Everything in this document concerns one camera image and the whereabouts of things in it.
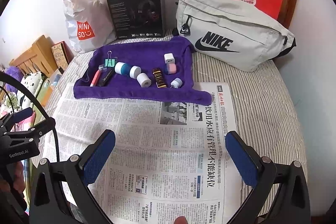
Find white USB charger cube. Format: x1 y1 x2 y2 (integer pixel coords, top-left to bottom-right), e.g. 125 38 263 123
163 53 175 64

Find black cable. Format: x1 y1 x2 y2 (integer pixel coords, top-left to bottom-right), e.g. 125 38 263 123
0 70 60 163

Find purple plush toy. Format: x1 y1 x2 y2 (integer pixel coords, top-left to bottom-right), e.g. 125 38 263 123
5 66 23 93

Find blue bottle white caps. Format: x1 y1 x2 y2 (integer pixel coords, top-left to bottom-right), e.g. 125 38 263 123
114 62 142 79

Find red pen clear cap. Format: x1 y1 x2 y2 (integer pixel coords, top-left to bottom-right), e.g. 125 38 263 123
90 64 106 87

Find white spotted pillow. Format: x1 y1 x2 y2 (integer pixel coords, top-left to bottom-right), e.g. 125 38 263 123
17 72 47 109

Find wooden headboard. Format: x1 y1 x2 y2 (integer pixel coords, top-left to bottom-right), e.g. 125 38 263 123
9 35 58 77

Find white tape roll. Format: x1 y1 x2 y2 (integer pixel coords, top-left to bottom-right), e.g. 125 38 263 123
136 73 151 88

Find black headphone box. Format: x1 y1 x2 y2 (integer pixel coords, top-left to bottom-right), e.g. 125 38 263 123
106 0 165 39

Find brown Grand Reserve lighter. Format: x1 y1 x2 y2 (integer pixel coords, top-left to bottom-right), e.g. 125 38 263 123
152 68 167 88

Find teal binder clip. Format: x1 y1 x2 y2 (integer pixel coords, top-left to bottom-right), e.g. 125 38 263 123
104 51 117 68

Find pink and blue small case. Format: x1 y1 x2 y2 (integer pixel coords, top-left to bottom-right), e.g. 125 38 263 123
165 63 177 75

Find person's left hand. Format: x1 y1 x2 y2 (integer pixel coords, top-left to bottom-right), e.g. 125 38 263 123
0 160 27 212

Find white Miniso plastic bag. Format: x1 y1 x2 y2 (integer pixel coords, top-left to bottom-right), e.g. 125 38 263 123
63 0 117 53

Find small white USB light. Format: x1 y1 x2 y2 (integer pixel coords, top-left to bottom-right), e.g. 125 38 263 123
170 78 183 89

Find white Nike waist bag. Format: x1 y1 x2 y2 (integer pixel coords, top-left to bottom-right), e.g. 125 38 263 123
176 0 296 72

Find purple towel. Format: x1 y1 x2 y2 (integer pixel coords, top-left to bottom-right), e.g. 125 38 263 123
73 36 212 106

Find brown patterned book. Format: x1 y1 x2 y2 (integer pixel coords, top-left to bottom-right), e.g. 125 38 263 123
51 41 74 71

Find newspaper sheet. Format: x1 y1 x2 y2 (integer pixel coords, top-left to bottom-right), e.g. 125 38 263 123
52 83 242 223

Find black lipstick tube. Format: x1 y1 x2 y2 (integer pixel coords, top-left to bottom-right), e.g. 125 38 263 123
98 68 115 87

